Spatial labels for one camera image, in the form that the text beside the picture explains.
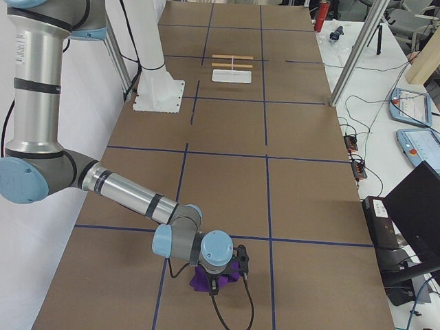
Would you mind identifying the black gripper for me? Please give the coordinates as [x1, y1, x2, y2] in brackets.
[204, 269, 229, 295]

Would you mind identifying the purple towel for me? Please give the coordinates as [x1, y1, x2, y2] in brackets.
[189, 262, 240, 292]

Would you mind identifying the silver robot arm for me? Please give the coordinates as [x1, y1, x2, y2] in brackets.
[1, 1, 248, 296]

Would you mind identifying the white wooden towel rack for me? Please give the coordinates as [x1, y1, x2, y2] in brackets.
[211, 54, 254, 84]

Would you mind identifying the black computer box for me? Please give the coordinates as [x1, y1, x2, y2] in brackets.
[362, 196, 403, 251]

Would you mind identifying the left usb hub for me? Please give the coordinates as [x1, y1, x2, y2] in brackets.
[344, 135, 358, 153]

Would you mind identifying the black monitor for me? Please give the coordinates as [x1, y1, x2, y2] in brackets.
[384, 161, 440, 261]

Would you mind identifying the lower blue teach pendant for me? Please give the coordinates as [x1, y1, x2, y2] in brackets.
[396, 129, 440, 173]

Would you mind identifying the blue teach pendant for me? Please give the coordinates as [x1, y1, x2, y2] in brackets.
[396, 129, 440, 173]
[389, 88, 432, 127]

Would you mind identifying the upper blue teach pendant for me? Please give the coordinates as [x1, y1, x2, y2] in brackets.
[389, 88, 432, 127]

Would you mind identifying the clear plastic wrap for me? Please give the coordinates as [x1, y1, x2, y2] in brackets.
[316, 21, 357, 54]

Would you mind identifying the dark blue folded umbrella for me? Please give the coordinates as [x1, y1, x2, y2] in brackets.
[329, 26, 344, 42]

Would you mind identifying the red cylinder bottle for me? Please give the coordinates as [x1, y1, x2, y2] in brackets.
[314, 0, 331, 33]

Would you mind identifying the wooden beam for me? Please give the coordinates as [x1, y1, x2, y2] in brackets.
[406, 23, 439, 85]

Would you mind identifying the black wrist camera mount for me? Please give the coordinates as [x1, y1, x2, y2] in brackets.
[234, 245, 250, 281]

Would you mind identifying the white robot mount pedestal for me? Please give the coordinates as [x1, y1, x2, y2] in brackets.
[124, 1, 185, 113]

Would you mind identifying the aluminium frame post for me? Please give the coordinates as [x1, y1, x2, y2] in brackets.
[329, 0, 389, 107]

